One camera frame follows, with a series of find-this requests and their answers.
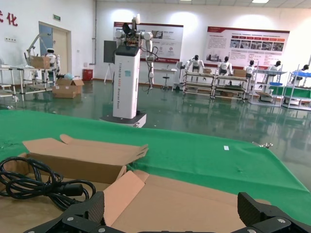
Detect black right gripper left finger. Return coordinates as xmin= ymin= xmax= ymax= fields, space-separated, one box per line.
xmin=23 ymin=190 xmax=115 ymax=233

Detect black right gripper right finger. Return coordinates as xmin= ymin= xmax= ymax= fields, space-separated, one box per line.
xmin=233 ymin=192 xmax=311 ymax=233

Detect black power cable bundle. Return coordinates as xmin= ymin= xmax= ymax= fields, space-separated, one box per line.
xmin=0 ymin=156 xmax=97 ymax=211

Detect open brown cardboard box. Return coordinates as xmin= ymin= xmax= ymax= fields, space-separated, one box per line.
xmin=103 ymin=169 xmax=272 ymax=233
xmin=0 ymin=133 xmax=149 ymax=233

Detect flat open cardboard box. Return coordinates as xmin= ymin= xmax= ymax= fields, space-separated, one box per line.
xmin=256 ymin=91 xmax=275 ymax=102

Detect closed cardboard floor box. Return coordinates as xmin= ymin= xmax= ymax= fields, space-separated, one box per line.
xmin=52 ymin=85 xmax=78 ymax=99

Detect open cardboard floor box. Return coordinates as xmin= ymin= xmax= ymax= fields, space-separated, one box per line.
xmin=55 ymin=79 xmax=85 ymax=95

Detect cardboard box on rack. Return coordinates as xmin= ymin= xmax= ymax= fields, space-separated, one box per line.
xmin=30 ymin=56 xmax=52 ymax=69

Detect green table cloth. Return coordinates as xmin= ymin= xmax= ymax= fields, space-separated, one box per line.
xmin=0 ymin=109 xmax=311 ymax=224

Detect red bin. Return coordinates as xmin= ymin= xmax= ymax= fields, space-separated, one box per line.
xmin=82 ymin=68 xmax=94 ymax=82

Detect black stool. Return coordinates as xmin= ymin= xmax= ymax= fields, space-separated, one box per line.
xmin=161 ymin=74 xmax=171 ymax=90

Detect wide red white info board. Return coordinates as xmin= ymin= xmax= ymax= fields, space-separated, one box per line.
xmin=204 ymin=26 xmax=291 ymax=67

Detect dark screen on stand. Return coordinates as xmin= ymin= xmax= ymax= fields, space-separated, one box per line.
xmin=104 ymin=40 xmax=119 ymax=84

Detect beige door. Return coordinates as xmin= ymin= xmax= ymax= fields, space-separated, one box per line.
xmin=38 ymin=21 xmax=72 ymax=82

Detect small white round-head robot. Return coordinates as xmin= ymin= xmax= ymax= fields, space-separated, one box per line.
xmin=45 ymin=48 xmax=61 ymax=71

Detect white kiosk machine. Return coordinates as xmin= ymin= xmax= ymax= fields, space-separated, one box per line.
xmin=173 ymin=61 xmax=186 ymax=92

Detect white pipe-frame shelf rack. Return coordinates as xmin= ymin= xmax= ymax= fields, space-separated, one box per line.
xmin=249 ymin=62 xmax=288 ymax=106

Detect blue pipe-frame shelf rack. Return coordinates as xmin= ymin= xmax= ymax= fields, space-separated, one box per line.
xmin=281 ymin=57 xmax=311 ymax=110

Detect beige pipe-frame shelf rack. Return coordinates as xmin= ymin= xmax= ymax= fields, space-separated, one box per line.
xmin=182 ymin=70 xmax=216 ymax=98
xmin=213 ymin=73 xmax=250 ymax=101

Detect white wall pipe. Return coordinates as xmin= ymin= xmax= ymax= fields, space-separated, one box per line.
xmin=91 ymin=0 xmax=98 ymax=66

